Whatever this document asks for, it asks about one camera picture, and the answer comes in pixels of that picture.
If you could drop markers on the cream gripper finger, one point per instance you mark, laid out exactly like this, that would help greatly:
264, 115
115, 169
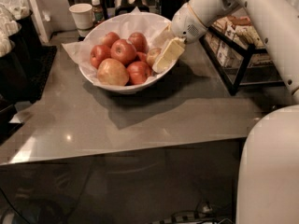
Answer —
172, 49
163, 38

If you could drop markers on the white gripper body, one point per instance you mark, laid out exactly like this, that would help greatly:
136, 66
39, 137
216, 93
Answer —
186, 22

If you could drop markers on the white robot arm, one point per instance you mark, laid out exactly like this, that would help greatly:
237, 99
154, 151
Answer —
268, 176

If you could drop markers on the red apple back right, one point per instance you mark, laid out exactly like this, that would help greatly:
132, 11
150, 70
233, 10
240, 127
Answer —
139, 41

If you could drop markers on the small hidden red apple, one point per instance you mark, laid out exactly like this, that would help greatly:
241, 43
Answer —
141, 56

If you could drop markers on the red apple front right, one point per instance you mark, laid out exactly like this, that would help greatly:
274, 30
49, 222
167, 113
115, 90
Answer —
138, 72

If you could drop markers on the red apple centre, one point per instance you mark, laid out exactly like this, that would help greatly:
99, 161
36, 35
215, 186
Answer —
123, 51

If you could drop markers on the white bowl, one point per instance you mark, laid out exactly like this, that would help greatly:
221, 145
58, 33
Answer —
130, 89

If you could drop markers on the red apple back left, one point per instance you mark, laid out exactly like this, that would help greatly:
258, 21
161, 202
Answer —
110, 38

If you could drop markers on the large yellow-red front apple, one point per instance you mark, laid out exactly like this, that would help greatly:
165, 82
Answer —
112, 72

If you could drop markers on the white paper liner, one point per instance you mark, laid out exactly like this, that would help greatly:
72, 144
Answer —
137, 25

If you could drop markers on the black stir stick holder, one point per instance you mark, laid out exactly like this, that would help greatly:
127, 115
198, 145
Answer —
170, 7

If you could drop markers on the black napkin holder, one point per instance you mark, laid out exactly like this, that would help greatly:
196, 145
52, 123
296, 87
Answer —
130, 3

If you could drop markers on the sugar packets in rack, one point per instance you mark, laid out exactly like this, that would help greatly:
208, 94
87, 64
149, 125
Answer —
238, 30

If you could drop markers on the small glass sauce bottle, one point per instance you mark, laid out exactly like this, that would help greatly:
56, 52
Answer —
98, 12

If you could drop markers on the white paper cup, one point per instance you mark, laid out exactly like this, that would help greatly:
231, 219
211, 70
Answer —
83, 15

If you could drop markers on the black rubber mat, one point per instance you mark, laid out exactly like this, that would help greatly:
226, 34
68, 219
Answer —
38, 81

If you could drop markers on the black container with creamers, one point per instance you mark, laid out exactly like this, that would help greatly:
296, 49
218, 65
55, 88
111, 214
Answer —
18, 67

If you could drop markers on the black wire condiment rack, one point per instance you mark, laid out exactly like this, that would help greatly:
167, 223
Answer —
256, 69

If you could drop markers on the power strip with cables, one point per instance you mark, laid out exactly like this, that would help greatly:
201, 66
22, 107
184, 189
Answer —
204, 213

